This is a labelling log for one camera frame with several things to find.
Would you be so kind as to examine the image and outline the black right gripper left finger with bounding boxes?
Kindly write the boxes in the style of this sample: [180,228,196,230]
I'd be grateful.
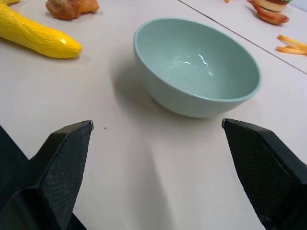
[0,120,94,230]

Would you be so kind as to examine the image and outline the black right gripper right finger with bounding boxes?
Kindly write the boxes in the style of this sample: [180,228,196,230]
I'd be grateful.
[222,118,307,230]

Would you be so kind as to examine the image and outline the pale green bowl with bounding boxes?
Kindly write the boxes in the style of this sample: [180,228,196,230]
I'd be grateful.
[133,18,261,118]

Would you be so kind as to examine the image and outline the brown fried chicken toy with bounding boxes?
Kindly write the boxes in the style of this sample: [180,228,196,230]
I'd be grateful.
[45,0,100,20]

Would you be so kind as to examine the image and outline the toy hamburger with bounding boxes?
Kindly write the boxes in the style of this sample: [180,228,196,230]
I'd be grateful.
[254,0,292,12]

